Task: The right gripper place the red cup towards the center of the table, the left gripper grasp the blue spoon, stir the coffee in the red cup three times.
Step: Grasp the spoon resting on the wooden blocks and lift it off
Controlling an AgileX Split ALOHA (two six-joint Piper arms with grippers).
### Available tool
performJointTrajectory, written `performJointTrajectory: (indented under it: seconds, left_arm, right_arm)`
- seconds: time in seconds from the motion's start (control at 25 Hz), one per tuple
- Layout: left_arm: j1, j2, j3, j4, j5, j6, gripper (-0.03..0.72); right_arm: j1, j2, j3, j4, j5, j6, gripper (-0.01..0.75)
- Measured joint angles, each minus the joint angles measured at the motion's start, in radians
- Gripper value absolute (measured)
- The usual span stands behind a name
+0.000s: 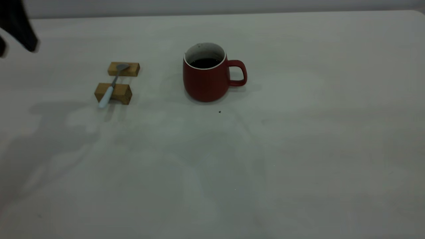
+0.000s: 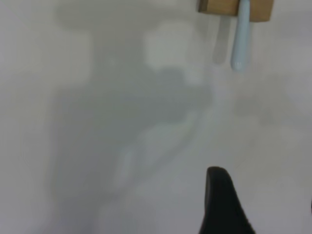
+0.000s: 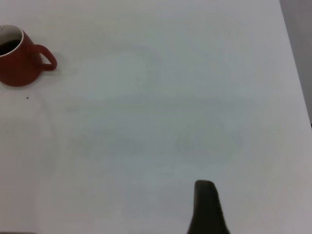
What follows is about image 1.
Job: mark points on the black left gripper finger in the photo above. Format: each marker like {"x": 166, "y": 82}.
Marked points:
{"x": 2, "y": 46}
{"x": 16, "y": 23}

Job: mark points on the red ceramic mug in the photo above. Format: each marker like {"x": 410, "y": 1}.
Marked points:
{"x": 206, "y": 83}

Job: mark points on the flat wooden block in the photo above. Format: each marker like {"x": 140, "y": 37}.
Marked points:
{"x": 132, "y": 70}

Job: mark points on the notched wooden block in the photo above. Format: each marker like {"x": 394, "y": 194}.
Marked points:
{"x": 122, "y": 94}

